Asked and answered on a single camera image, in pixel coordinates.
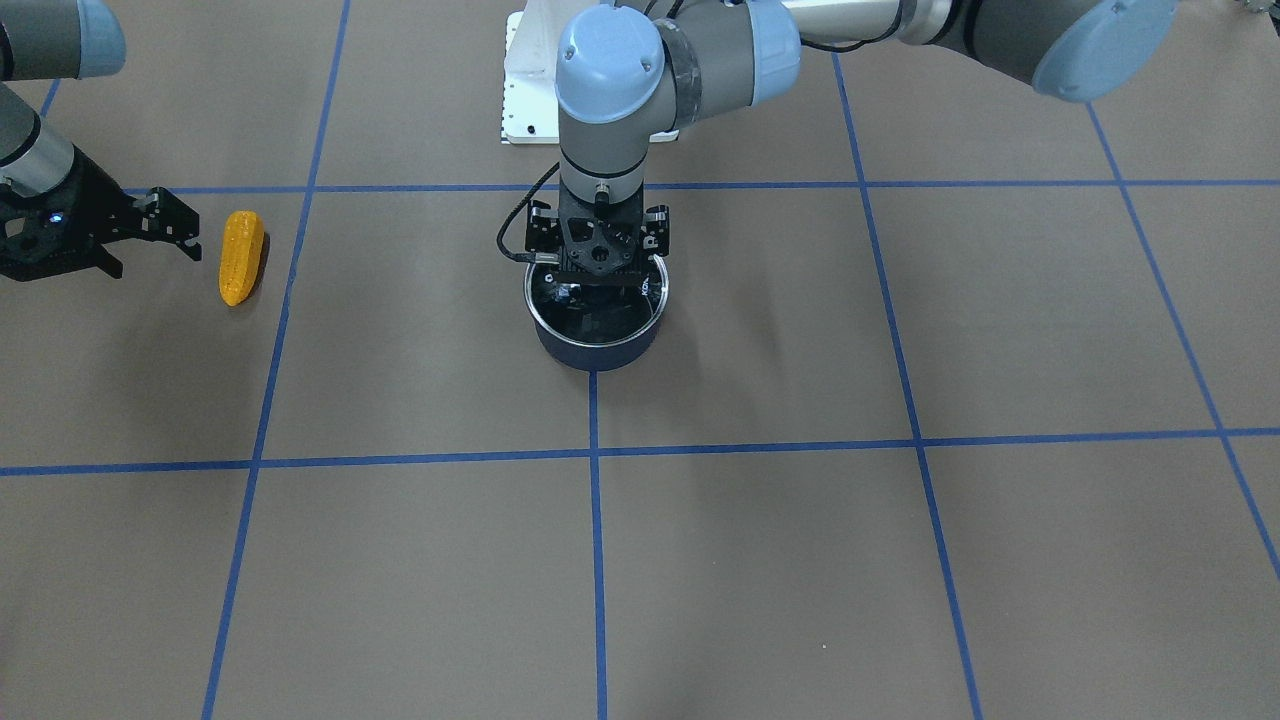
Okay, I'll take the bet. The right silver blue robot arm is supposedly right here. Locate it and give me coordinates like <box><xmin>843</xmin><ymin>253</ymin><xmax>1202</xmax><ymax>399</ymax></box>
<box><xmin>1</xmin><ymin>1</ymin><xmax>202</xmax><ymax>282</ymax></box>

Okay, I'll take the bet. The white camera stand post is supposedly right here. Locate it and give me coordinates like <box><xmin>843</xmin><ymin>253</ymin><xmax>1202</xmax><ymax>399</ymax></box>
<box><xmin>502</xmin><ymin>1</ymin><xmax>667</xmax><ymax>143</ymax></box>

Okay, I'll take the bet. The yellow corn cob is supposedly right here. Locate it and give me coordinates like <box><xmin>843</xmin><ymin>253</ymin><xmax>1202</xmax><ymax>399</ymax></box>
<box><xmin>218</xmin><ymin>210</ymin><xmax>268</xmax><ymax>307</ymax></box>

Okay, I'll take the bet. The dark blue saucepan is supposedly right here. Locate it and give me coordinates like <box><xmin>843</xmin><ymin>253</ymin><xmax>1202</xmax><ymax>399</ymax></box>
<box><xmin>522</xmin><ymin>258</ymin><xmax>669</xmax><ymax>372</ymax></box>

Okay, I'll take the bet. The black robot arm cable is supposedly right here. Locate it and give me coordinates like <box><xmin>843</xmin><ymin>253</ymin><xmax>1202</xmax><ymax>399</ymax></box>
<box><xmin>497</xmin><ymin>161</ymin><xmax>561</xmax><ymax>263</ymax></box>

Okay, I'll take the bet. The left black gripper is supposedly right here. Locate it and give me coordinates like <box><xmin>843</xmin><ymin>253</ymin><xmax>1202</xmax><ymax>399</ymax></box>
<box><xmin>527</xmin><ymin>190</ymin><xmax>671</xmax><ymax>284</ymax></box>

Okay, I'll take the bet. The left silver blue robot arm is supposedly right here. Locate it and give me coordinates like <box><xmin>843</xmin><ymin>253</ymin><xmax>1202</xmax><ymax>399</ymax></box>
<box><xmin>506</xmin><ymin>1</ymin><xmax>1178</xmax><ymax>286</ymax></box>

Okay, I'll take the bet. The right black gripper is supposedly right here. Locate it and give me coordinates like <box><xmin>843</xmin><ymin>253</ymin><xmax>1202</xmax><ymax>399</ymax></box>
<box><xmin>1</xmin><ymin>150</ymin><xmax>204</xmax><ymax>282</ymax></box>

